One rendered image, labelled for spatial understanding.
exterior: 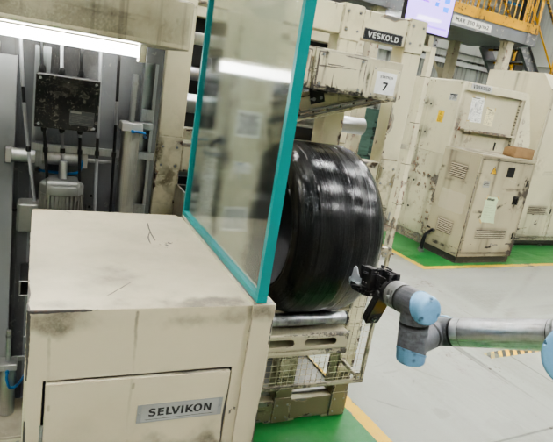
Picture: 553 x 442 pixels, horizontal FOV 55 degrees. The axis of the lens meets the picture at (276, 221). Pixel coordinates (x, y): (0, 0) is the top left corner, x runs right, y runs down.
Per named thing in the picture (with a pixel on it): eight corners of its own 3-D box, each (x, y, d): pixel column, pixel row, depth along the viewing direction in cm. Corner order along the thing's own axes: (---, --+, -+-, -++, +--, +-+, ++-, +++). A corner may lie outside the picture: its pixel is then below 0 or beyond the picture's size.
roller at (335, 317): (248, 319, 173) (252, 331, 170) (253, 310, 170) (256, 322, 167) (341, 316, 187) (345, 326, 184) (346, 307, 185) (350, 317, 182)
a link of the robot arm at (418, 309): (415, 331, 128) (420, 297, 127) (389, 316, 138) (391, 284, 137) (441, 328, 132) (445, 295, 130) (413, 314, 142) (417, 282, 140)
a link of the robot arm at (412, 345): (437, 360, 139) (442, 320, 138) (414, 372, 131) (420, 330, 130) (411, 351, 145) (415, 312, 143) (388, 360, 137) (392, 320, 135)
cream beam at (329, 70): (250, 79, 178) (256, 33, 175) (227, 75, 200) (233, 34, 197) (397, 103, 204) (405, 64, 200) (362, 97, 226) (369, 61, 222)
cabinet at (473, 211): (456, 265, 595) (484, 154, 564) (420, 247, 644) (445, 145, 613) (510, 263, 638) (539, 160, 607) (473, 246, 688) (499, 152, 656)
